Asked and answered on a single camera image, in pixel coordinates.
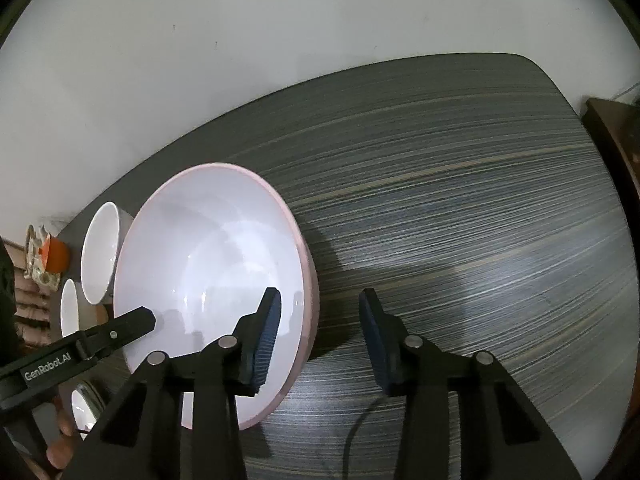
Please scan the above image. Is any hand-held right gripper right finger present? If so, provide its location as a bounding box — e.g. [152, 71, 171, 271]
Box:
[359, 287, 583, 480]

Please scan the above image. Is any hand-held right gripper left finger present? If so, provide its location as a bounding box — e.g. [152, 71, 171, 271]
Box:
[60, 287, 282, 480]

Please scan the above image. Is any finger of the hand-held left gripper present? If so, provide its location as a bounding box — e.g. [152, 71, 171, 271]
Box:
[74, 306, 157, 362]

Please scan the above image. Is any small white bowl black print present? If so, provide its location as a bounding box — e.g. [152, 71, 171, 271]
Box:
[60, 279, 108, 340]

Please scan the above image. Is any large blue patterned plate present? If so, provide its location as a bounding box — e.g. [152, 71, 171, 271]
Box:
[75, 380, 108, 433]

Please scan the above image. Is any small white bowl blue print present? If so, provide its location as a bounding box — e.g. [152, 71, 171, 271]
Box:
[81, 201, 136, 306]

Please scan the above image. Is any large pink bowl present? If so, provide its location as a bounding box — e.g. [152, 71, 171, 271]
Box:
[112, 162, 321, 432]

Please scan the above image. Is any person's left hand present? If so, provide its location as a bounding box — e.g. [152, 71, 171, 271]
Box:
[46, 412, 86, 470]

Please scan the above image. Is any beige patterned curtain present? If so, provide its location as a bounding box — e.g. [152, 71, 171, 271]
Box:
[10, 245, 53, 348]

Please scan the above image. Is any floral ceramic teapot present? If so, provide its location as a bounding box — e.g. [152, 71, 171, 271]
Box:
[25, 225, 63, 288]

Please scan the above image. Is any orange lidded tea cup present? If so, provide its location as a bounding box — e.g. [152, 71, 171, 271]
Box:
[40, 237, 71, 272]

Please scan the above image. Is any dark wooden side cabinet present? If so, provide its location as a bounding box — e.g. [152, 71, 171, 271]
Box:
[582, 97, 640, 241]

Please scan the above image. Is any black cable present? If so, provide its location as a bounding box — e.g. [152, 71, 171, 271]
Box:
[344, 394, 387, 480]

